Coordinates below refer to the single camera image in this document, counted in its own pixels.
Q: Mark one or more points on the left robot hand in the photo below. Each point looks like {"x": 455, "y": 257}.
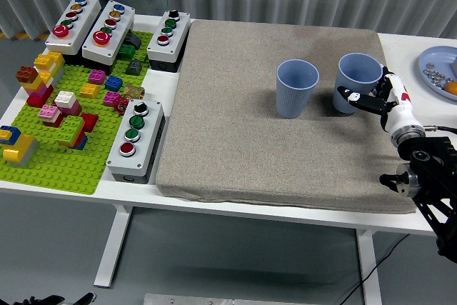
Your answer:
{"x": 46, "y": 300}

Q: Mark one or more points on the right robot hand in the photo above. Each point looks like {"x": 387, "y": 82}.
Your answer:
{"x": 398, "y": 112}

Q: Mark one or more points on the blue ribbed cup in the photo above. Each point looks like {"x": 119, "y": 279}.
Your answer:
{"x": 292, "y": 101}
{"x": 357, "y": 69}

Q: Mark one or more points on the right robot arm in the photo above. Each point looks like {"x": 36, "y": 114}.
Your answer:
{"x": 428, "y": 155}

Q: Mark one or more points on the small orange object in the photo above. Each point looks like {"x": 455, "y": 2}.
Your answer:
{"x": 452, "y": 87}

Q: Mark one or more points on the blue plate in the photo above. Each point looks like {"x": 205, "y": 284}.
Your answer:
{"x": 435, "y": 55}

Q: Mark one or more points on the white table leg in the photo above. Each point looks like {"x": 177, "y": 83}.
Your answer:
{"x": 112, "y": 248}
{"x": 369, "y": 269}

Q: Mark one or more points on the green brick baseplate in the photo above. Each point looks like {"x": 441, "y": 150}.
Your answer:
{"x": 60, "y": 169}

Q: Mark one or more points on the blue yellow grey brick stack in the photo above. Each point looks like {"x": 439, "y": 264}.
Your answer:
{"x": 19, "y": 148}

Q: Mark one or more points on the grey-brown mat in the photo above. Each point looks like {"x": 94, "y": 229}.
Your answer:
{"x": 232, "y": 123}

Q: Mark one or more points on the green topped brick stack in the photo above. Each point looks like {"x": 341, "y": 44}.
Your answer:
{"x": 70, "y": 131}

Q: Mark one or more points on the four-button control box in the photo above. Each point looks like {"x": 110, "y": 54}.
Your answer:
{"x": 175, "y": 37}
{"x": 143, "y": 151}

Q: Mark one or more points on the red toy brick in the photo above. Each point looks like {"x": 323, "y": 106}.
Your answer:
{"x": 90, "y": 121}

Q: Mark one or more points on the pink and red brick stack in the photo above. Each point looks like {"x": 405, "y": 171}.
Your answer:
{"x": 50, "y": 115}

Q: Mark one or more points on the white and pink brick stack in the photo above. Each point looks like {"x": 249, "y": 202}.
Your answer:
{"x": 68, "y": 103}

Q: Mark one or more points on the magenta toy brick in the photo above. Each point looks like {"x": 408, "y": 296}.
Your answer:
{"x": 96, "y": 76}
{"x": 111, "y": 98}

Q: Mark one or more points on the yellow toy brick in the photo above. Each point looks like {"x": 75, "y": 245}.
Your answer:
{"x": 89, "y": 90}

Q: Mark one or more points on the multicolour brick tower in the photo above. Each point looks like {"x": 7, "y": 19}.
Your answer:
{"x": 37, "y": 85}

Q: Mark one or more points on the blue toy brick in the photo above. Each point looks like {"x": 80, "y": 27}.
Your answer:
{"x": 113, "y": 83}

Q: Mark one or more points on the grey sloped toy brick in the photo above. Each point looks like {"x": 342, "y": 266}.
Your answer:
{"x": 135, "y": 40}
{"x": 134, "y": 67}

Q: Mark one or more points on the green toy brick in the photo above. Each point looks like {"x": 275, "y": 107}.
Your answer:
{"x": 128, "y": 52}

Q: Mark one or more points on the five-button control box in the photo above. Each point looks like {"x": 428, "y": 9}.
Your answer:
{"x": 76, "y": 30}
{"x": 114, "y": 37}

